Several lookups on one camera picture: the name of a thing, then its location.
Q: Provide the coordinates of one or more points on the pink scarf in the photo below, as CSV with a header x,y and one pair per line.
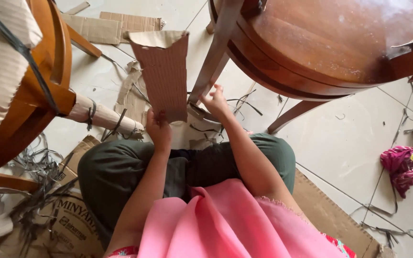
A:
x,y
228,222

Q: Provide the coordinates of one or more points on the person's left fingers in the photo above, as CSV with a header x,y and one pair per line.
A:
x,y
156,115

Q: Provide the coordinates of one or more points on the person's left hand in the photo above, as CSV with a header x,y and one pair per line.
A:
x,y
159,132

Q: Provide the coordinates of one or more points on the round dark wooden table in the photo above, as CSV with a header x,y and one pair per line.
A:
x,y
317,46

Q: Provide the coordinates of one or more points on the cardboard wrapping on chair leg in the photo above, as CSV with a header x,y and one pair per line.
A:
x,y
102,115

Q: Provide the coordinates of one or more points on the light wooden chair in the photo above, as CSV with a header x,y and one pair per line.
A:
x,y
41,93

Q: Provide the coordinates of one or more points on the torn brown corrugated cardboard piece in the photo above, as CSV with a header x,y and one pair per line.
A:
x,y
163,75

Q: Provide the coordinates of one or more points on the dark green trousers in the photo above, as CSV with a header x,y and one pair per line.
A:
x,y
113,179

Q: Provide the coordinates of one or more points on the flat cardboard sheets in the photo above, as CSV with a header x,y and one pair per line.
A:
x,y
99,28

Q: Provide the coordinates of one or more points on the printed flattened cardboard carton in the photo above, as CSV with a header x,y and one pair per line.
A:
x,y
74,222

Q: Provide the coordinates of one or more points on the long torn cardboard scrap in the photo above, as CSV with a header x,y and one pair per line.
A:
x,y
131,89

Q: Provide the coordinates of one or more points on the magenta patterned cloth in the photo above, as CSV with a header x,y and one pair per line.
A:
x,y
403,168

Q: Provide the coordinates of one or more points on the person's right hand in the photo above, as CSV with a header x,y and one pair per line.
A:
x,y
218,105

